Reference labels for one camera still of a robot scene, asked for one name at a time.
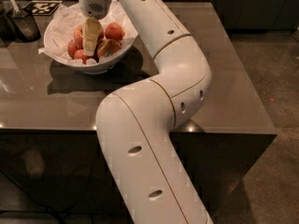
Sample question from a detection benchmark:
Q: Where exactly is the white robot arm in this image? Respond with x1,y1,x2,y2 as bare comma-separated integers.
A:
79,0,213,224

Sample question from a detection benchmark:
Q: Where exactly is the black floor cable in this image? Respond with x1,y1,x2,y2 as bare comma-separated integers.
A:
0,167,96,224

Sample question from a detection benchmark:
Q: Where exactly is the dark glass cup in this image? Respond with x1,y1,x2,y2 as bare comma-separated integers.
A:
7,8,40,43

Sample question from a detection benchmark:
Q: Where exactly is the red yellow apple with sticker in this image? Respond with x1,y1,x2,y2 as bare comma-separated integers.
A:
96,39,121,58

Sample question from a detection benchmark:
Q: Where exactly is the white ceramic bowl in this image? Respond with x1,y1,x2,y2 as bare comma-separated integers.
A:
43,0,139,76

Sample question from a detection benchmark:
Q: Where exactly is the red apple back right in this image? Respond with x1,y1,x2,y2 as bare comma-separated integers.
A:
105,22,125,41

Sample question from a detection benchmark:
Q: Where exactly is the large top red apple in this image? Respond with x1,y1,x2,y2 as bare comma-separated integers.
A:
73,25,83,49

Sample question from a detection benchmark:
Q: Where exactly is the red apple far left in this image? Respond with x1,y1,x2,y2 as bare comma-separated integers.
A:
67,40,78,58

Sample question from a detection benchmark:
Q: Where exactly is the white handled utensil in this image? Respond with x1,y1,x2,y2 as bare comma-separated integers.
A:
8,0,28,19

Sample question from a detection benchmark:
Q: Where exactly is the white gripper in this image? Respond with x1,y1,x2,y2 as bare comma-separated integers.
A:
78,0,112,56

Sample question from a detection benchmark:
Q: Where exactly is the red apple back middle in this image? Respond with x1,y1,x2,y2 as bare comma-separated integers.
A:
98,29,105,39

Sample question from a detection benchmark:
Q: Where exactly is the black white fiducial marker card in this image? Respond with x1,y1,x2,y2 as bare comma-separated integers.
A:
24,0,62,16

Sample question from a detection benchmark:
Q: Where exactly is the red apple front left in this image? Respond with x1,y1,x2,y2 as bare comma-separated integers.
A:
74,49,91,64

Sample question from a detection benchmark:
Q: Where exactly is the dark cabinet row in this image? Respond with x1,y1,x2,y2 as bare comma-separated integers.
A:
164,0,299,30

